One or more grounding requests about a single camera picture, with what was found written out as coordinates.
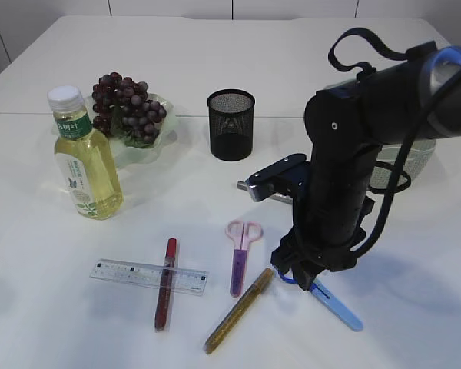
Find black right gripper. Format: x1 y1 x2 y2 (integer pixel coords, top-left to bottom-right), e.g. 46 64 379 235
270 226 365 291

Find blue scissors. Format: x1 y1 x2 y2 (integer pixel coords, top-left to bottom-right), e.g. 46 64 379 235
277 268 365 332

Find yellow tea bottle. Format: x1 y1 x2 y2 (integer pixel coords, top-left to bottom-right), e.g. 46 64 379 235
47 85 123 220

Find purple grape bunch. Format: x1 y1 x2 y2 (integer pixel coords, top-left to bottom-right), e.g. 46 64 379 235
91 71 168 148

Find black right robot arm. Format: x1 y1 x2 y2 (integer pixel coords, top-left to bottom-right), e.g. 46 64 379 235
271 44 461 290

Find gold glitter pen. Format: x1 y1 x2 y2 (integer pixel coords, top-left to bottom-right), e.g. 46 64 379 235
204 268 274 354

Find silver glitter pen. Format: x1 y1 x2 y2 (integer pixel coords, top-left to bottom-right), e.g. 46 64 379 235
236 181 293 204

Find transparent plastic ruler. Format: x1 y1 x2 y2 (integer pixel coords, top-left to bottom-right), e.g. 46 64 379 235
90 259 208 296

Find red glitter pen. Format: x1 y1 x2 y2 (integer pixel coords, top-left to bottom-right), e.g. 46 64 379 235
154 238 177 332

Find green woven plastic basket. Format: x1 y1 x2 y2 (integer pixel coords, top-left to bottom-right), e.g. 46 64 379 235
370 139 436 191

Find black mesh pen holder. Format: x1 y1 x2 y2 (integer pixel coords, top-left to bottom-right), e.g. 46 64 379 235
207 88 255 161

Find light green wavy plate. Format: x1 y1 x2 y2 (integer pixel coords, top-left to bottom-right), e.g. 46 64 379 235
49 91 180 168

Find pink purple scissors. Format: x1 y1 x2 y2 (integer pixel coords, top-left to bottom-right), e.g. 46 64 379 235
225 220 263 298

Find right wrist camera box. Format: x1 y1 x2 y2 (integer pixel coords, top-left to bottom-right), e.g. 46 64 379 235
245 153 310 202

